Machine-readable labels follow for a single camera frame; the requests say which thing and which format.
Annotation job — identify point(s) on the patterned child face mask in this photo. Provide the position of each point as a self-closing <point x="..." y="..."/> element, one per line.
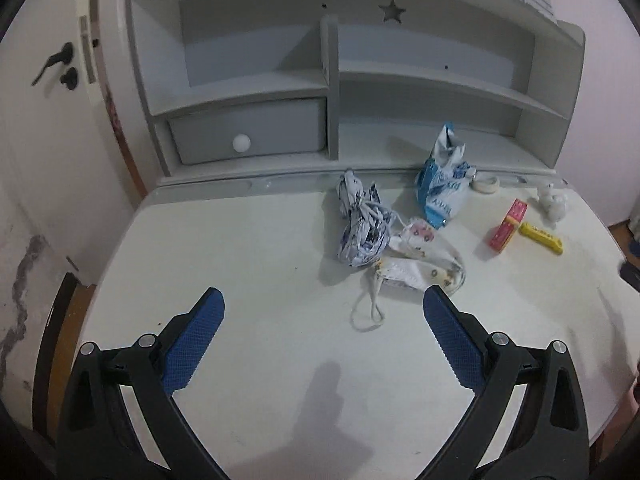
<point x="416" y="258"/>

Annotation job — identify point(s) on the blue white milk snack bag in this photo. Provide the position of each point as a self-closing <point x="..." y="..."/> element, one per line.
<point x="444" y="181"/>

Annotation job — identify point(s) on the grey desk hutch shelf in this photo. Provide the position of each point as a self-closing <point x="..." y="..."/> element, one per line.
<point x="392" y="72"/>

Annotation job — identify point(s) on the grey drawer with white knob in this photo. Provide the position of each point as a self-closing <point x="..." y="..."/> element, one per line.
<point x="261" y="129"/>

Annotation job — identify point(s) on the white tissue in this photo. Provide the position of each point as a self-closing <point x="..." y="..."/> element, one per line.
<point x="552" y="202"/>

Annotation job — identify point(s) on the blue white wrapper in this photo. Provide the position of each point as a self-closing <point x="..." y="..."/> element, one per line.
<point x="369" y="223"/>

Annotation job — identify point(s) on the red small box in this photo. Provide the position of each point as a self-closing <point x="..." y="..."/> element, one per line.
<point x="508" y="226"/>

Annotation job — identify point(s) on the roll of masking tape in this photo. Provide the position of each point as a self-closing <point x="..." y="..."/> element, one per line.
<point x="486" y="185"/>

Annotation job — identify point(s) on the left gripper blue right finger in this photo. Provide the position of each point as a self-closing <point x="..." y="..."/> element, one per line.
<point x="549" y="438"/>

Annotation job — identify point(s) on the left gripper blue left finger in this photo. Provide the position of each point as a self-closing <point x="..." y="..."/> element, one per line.
<point x="96" y="437"/>

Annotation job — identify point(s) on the yellow small packet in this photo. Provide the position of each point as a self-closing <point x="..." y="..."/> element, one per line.
<point x="541" y="237"/>

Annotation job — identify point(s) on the white door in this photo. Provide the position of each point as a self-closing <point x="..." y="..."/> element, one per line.
<point x="58" y="146"/>

